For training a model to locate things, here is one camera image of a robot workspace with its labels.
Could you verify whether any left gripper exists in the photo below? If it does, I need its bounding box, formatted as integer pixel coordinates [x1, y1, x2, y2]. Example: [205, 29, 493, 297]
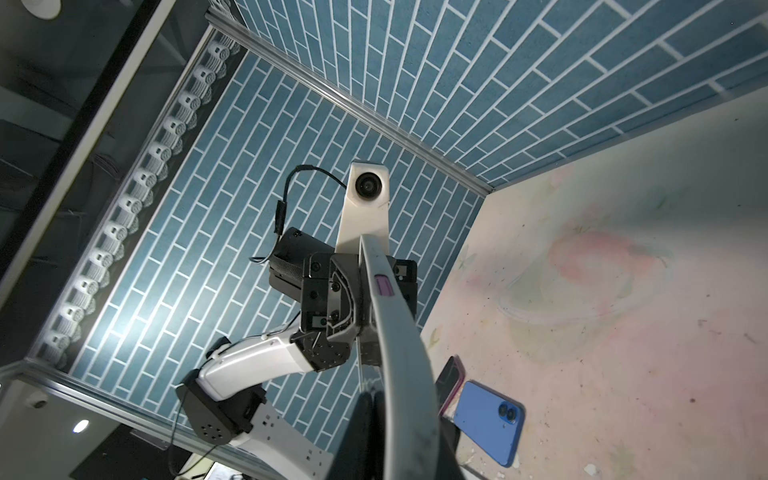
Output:
[266, 226, 419, 367]

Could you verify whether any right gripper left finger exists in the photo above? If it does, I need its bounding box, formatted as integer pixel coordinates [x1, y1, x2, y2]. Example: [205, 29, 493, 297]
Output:
[326, 392, 384, 480]

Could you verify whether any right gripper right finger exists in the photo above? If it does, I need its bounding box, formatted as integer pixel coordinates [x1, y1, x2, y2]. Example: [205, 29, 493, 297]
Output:
[434, 417, 464, 480]

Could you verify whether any light blue phone case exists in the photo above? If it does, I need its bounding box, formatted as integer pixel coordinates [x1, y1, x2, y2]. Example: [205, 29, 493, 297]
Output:
[360, 235, 440, 479]

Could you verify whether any black phone purple edge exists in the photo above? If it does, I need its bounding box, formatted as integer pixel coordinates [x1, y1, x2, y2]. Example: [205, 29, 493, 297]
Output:
[374, 274, 395, 297]

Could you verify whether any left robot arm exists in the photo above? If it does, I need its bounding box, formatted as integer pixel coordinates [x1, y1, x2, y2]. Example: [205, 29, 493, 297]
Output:
[177, 225, 440, 479]

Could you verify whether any blue phone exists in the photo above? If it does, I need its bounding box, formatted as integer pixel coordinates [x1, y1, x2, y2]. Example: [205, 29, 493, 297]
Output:
[453, 381, 526, 467]

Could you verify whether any black phone far left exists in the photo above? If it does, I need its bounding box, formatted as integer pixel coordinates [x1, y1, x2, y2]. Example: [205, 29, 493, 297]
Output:
[435, 355, 465, 415]

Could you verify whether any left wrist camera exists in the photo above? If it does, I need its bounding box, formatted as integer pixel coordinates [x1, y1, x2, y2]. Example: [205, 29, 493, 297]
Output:
[335, 162, 390, 254]

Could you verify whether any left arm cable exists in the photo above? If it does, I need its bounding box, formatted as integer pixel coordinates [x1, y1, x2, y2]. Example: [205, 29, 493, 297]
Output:
[248, 164, 348, 265]

